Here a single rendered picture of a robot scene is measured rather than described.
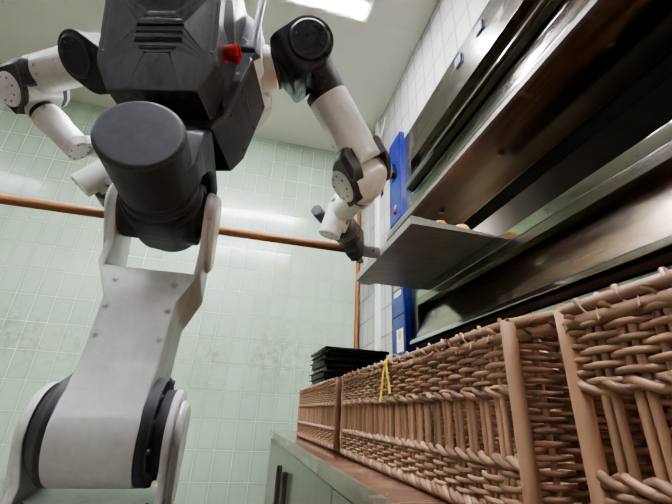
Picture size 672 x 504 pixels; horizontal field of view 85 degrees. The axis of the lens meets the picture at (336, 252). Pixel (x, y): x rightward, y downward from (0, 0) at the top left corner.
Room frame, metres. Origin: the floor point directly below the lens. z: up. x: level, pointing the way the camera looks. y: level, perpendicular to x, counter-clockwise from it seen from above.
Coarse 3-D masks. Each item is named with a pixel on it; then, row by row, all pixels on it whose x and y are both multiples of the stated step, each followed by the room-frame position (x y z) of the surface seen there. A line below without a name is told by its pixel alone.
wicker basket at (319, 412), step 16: (320, 384) 1.07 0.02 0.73; (336, 384) 0.90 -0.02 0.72; (304, 400) 1.33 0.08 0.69; (320, 400) 1.08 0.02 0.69; (336, 400) 0.89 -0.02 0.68; (304, 416) 1.31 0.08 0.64; (320, 416) 1.07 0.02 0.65; (336, 416) 0.89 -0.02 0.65; (304, 432) 1.27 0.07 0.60; (320, 432) 1.05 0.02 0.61; (336, 432) 0.89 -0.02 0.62; (336, 448) 0.89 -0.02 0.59
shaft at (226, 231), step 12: (12, 204) 0.96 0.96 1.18; (24, 204) 0.96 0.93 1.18; (36, 204) 0.96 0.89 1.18; (48, 204) 0.97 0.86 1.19; (60, 204) 0.98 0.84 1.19; (72, 204) 0.99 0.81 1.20; (96, 216) 1.01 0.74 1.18; (228, 228) 1.09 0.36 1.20; (264, 240) 1.13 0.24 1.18; (276, 240) 1.13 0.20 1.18; (288, 240) 1.14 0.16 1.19; (300, 240) 1.14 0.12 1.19; (312, 240) 1.15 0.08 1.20
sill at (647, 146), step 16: (640, 144) 0.57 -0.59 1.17; (656, 144) 0.55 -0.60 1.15; (624, 160) 0.61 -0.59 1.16; (640, 160) 0.58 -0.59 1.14; (592, 176) 0.68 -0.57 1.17; (608, 176) 0.65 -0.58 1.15; (576, 192) 0.73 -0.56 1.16; (544, 208) 0.83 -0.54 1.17; (560, 208) 0.78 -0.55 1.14; (528, 224) 0.89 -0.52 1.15; (496, 240) 1.02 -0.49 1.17; (480, 256) 1.11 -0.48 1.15; (448, 272) 1.31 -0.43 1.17; (432, 288) 1.44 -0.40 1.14
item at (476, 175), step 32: (608, 0) 0.44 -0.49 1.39; (640, 0) 0.43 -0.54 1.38; (576, 32) 0.50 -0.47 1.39; (608, 32) 0.49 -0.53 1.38; (640, 32) 0.48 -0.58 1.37; (544, 64) 0.58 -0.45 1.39; (576, 64) 0.57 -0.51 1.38; (608, 64) 0.56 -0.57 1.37; (640, 64) 0.54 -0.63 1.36; (512, 96) 0.68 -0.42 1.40; (544, 96) 0.66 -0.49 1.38; (576, 96) 0.64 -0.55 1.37; (608, 96) 0.63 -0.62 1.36; (480, 128) 0.81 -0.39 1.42; (512, 128) 0.77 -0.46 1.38; (544, 128) 0.75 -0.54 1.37; (576, 128) 0.73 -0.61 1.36; (480, 160) 0.91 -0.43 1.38; (512, 160) 0.89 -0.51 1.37; (448, 192) 1.09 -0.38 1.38; (480, 192) 1.06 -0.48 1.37
